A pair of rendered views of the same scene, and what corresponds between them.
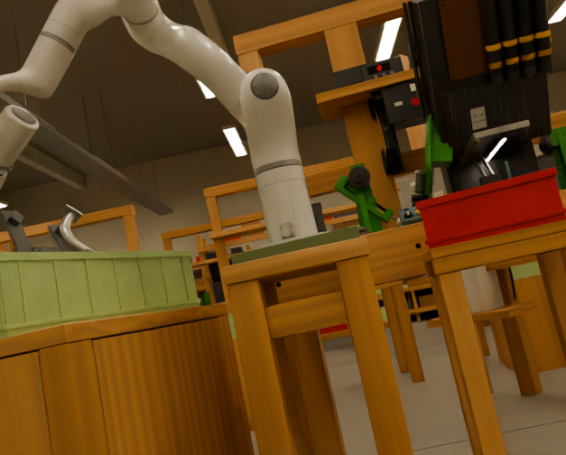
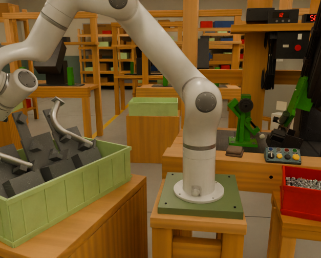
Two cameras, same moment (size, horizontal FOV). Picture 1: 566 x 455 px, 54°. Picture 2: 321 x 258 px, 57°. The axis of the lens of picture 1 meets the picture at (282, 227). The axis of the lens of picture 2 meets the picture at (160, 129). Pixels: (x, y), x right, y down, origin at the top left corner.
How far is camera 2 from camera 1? 73 cm
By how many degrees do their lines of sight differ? 24
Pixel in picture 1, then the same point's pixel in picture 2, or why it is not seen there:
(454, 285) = (289, 244)
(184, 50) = (151, 50)
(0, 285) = (9, 218)
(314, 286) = not seen: hidden behind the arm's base
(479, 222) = (320, 212)
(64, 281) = (50, 199)
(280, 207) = (195, 175)
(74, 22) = (68, 8)
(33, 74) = (35, 50)
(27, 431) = not seen: outside the picture
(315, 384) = not seen: hidden behind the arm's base
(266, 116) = (201, 121)
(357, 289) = (232, 251)
